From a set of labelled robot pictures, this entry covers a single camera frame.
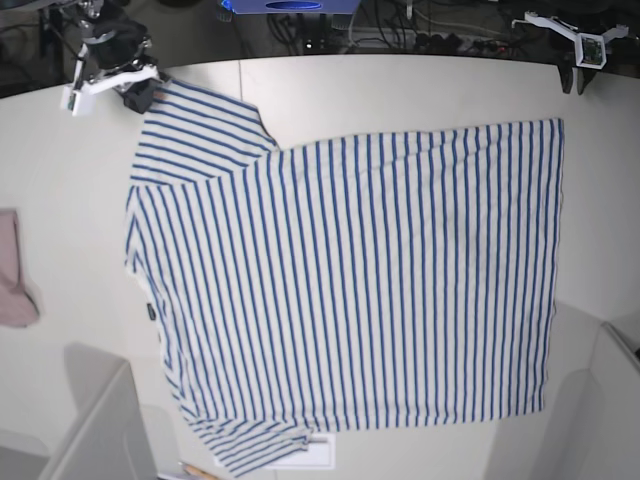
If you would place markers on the grey bin right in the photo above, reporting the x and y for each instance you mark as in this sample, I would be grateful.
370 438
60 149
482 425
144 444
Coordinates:
589 428

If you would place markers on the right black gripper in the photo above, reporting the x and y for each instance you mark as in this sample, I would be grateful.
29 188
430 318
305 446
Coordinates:
112 46

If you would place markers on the white rectangular slot plate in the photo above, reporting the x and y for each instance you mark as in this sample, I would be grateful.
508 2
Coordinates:
315 445

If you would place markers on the blue white striped T-shirt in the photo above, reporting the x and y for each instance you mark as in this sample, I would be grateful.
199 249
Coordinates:
369 281

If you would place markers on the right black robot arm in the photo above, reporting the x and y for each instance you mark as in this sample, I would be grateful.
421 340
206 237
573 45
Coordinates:
82 13

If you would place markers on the grey bin left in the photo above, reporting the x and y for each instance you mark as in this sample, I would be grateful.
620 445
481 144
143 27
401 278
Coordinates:
107 440

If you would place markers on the blue box with oval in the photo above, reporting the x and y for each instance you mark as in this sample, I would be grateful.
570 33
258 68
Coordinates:
245 7

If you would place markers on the pink folded cloth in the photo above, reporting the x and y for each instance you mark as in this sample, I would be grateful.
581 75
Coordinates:
18 310

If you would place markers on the grey bin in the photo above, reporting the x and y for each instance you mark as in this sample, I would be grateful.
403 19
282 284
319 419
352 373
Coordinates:
589 428
107 440

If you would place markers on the black monitor stand left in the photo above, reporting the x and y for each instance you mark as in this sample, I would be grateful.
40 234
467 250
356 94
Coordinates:
51 41

